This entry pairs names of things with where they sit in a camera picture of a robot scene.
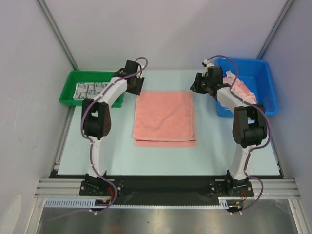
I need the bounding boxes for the blue white patterned towel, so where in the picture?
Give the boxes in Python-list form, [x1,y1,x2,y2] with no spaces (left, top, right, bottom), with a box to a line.
[73,82,109,100]

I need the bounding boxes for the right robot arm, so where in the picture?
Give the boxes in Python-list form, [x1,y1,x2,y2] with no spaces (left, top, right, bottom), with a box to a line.
[190,66,271,196]

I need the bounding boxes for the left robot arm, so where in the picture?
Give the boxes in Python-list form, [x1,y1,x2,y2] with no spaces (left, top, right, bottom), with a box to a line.
[80,57,148,195]

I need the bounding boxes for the light pink towel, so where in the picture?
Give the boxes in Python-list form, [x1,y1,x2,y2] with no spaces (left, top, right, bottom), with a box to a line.
[217,71,257,112]

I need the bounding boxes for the blue plastic bin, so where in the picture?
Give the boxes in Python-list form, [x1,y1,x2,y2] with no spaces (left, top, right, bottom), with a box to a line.
[215,58,278,116]

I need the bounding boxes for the green plastic tray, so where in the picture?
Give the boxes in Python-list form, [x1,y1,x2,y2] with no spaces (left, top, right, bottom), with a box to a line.
[59,71,114,106]

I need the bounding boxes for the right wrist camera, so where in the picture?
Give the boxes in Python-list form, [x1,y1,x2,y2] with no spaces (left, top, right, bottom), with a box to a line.
[202,59,215,76]

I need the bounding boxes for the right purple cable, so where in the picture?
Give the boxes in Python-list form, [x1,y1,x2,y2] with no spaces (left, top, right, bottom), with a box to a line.
[203,55,273,215]

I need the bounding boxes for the purple cable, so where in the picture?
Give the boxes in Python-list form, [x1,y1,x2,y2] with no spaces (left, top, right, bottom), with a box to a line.
[47,57,149,220]
[203,55,273,215]

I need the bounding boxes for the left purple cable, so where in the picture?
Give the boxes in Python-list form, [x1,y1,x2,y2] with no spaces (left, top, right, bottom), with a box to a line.
[47,57,149,220]

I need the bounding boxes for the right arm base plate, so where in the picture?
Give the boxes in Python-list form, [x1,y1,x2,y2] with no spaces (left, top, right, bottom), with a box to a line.
[208,179,254,197]

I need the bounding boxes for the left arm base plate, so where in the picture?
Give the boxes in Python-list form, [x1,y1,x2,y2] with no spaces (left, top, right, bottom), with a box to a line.
[79,174,124,197]

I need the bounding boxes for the right aluminium corner post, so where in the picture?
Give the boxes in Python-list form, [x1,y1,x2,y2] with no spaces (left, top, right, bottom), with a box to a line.
[256,0,296,59]

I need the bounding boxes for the aluminium corner post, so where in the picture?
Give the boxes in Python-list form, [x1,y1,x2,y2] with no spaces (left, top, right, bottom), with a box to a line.
[256,0,296,59]
[35,0,79,70]

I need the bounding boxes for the grey cable duct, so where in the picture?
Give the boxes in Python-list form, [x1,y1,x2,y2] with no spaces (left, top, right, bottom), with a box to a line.
[44,197,240,209]

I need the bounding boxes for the left aluminium corner post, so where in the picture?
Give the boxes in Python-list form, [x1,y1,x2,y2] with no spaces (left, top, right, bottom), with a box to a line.
[35,0,79,70]

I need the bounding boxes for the aluminium front rail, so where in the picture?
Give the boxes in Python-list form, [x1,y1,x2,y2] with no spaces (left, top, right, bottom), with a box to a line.
[35,178,300,199]

